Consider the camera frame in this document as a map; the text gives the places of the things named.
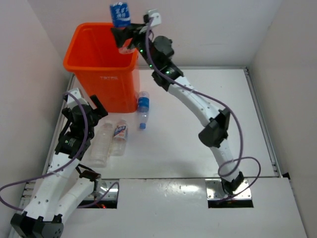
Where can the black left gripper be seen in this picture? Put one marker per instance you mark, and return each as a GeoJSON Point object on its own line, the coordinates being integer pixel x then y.
{"type": "Point", "coordinates": [98, 113]}

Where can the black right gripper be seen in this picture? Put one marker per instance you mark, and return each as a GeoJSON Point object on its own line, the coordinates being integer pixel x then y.
{"type": "Point", "coordinates": [122, 35]}

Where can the blue label bottle blue cap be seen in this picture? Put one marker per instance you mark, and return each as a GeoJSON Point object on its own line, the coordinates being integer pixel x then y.
{"type": "Point", "coordinates": [143, 107]}

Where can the bottle with orange white label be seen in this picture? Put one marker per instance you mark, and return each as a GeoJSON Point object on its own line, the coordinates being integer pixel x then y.
{"type": "Point", "coordinates": [119, 139]}

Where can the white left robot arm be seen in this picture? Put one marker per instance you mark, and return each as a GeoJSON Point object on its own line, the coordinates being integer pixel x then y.
{"type": "Point", "coordinates": [49, 209]}

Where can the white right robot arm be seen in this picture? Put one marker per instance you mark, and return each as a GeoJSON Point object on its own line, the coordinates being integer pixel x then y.
{"type": "Point", "coordinates": [167, 75]}

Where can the orange plastic bin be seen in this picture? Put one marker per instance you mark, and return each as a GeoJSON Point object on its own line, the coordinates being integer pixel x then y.
{"type": "Point", "coordinates": [101, 69]}

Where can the clear unlabelled plastic bottle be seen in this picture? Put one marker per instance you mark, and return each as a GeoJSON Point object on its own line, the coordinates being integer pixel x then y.
{"type": "Point", "coordinates": [101, 146]}

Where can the white front cover panel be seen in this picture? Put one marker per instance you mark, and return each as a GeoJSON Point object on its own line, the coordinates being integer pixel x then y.
{"type": "Point", "coordinates": [178, 208]}

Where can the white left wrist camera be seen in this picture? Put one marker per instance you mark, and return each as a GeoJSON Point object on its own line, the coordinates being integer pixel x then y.
{"type": "Point", "coordinates": [74, 97]}

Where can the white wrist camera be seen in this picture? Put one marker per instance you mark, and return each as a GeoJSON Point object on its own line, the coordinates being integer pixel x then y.
{"type": "Point", "coordinates": [152, 16]}
{"type": "Point", "coordinates": [74, 97]}

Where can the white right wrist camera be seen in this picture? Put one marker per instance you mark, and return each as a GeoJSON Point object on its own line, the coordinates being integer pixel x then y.
{"type": "Point", "coordinates": [152, 16]}

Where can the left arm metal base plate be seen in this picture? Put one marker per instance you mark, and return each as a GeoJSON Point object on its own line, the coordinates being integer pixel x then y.
{"type": "Point", "coordinates": [107, 190]}

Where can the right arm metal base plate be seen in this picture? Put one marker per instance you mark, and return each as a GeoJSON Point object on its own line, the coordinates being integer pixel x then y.
{"type": "Point", "coordinates": [216, 192]}

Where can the aluminium table edge rail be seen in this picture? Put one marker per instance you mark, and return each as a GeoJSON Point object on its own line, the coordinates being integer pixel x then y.
{"type": "Point", "coordinates": [268, 141]}

